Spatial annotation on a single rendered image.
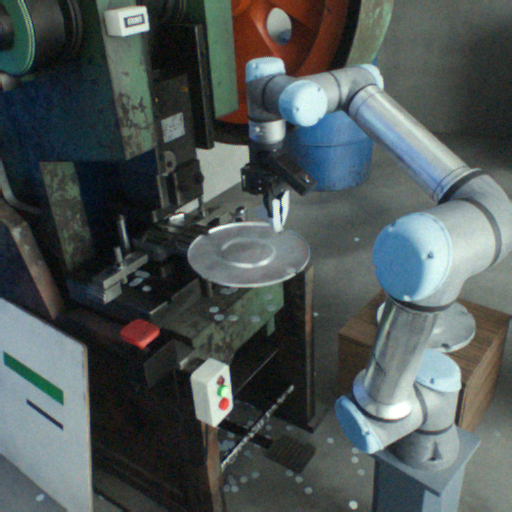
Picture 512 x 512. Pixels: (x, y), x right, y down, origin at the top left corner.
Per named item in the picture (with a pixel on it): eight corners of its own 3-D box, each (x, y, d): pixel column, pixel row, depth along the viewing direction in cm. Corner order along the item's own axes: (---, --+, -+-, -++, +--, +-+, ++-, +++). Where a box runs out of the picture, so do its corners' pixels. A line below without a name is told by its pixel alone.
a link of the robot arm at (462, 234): (419, 438, 116) (514, 225, 80) (361, 472, 110) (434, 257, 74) (381, 394, 123) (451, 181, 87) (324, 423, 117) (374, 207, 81)
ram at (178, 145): (215, 189, 143) (202, 67, 128) (175, 213, 132) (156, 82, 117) (164, 177, 152) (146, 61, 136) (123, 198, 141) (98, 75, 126)
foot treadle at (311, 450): (317, 460, 165) (317, 447, 163) (300, 485, 159) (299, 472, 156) (166, 386, 196) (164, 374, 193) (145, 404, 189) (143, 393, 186)
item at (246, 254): (255, 304, 119) (255, 300, 118) (162, 258, 135) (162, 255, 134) (333, 248, 137) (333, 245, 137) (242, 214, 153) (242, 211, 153)
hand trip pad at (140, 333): (166, 355, 120) (161, 326, 116) (146, 372, 116) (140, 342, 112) (142, 344, 124) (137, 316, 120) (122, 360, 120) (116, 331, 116)
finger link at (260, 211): (260, 227, 130) (257, 189, 125) (282, 232, 127) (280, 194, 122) (252, 232, 128) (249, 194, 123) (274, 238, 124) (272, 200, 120)
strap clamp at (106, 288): (153, 271, 146) (147, 236, 141) (104, 304, 135) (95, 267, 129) (137, 265, 149) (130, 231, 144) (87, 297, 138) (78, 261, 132)
